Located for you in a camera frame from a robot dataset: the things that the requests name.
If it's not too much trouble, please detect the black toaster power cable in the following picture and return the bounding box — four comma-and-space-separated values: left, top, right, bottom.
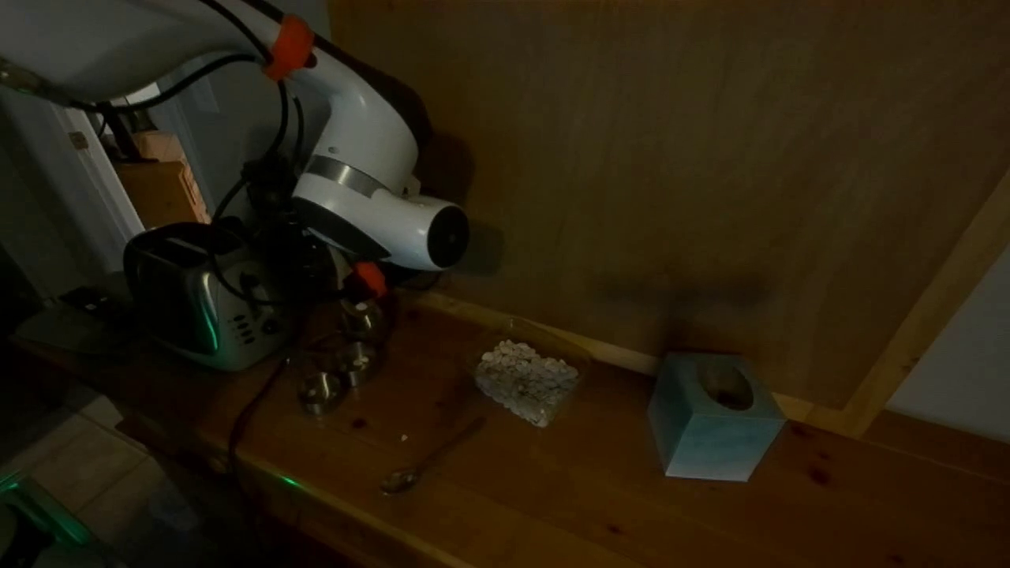
222, 350, 296, 481

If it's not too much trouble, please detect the white door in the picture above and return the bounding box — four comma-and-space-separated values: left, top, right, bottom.
0, 90, 145, 286

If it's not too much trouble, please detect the metal spoon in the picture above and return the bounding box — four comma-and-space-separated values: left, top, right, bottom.
374, 417, 488, 497

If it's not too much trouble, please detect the blue box with round hole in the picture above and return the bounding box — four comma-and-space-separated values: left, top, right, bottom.
643, 346, 788, 485

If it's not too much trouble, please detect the small black object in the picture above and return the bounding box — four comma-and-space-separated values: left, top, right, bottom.
56, 280, 127, 318

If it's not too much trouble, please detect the stainless steel toaster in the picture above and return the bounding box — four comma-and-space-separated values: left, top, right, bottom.
122, 216, 296, 375

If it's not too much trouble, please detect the wooden block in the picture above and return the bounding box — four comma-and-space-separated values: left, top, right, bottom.
106, 128, 213, 229

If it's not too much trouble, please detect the large wooden back panel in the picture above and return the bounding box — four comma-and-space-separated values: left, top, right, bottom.
324, 0, 1010, 437

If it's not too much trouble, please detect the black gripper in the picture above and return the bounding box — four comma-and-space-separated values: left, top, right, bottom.
296, 216, 399, 311

